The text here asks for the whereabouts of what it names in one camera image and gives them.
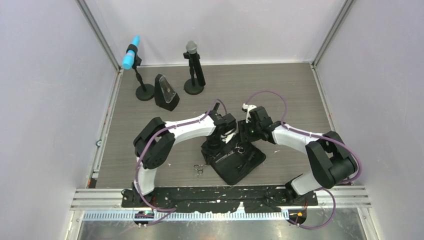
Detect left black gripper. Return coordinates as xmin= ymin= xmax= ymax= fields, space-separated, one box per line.
xmin=201 ymin=135 xmax=228 ymax=164

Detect black mic stand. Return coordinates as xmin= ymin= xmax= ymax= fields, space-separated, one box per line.
xmin=183 ymin=52 xmax=204 ymax=95
xmin=132 ymin=55 xmax=155 ymax=101

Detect black hair comb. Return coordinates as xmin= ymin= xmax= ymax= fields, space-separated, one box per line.
xmin=212 ymin=102 xmax=221 ymax=112

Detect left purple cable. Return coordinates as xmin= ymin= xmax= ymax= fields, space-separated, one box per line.
xmin=134 ymin=98 xmax=229 ymax=228

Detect left black mic stand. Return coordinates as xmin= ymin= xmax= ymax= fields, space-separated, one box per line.
xmin=132 ymin=55 xmax=155 ymax=101

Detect black hair clip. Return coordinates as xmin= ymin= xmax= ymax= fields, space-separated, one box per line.
xmin=238 ymin=152 xmax=256 ymax=174

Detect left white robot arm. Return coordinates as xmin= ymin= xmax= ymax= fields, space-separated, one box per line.
xmin=133 ymin=110 xmax=236 ymax=207

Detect black metronome clear cover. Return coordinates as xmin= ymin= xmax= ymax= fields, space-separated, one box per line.
xmin=154 ymin=74 xmax=180 ymax=112

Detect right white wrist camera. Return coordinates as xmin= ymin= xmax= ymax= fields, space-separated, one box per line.
xmin=242 ymin=103 xmax=257 ymax=123

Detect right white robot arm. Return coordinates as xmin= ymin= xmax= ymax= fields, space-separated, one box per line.
xmin=238 ymin=103 xmax=359 ymax=205

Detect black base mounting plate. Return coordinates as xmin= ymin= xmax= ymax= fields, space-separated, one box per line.
xmin=120 ymin=185 xmax=318 ymax=214

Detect silver scissors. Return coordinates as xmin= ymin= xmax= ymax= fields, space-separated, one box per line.
xmin=233 ymin=142 xmax=245 ymax=155
xmin=193 ymin=164 xmax=206 ymax=176

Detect purple cable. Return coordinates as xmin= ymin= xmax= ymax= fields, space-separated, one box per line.
xmin=134 ymin=98 xmax=229 ymax=228
xmin=245 ymin=90 xmax=359 ymax=231

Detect right black mic stand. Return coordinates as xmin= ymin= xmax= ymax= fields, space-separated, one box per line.
xmin=183 ymin=52 xmax=204 ymax=95

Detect grey black microphone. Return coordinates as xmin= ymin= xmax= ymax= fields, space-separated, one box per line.
xmin=186 ymin=40 xmax=206 ymax=87

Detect blue microphone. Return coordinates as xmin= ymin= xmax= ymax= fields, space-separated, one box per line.
xmin=122 ymin=35 xmax=142 ymax=70

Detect black zip tool case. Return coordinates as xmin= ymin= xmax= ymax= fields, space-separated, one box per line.
xmin=204 ymin=140 xmax=267 ymax=186

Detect aluminium frame rail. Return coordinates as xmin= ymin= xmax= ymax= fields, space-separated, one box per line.
xmin=70 ymin=186 xmax=372 ymax=221

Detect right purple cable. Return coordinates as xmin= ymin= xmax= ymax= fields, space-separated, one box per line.
xmin=245 ymin=90 xmax=359 ymax=231

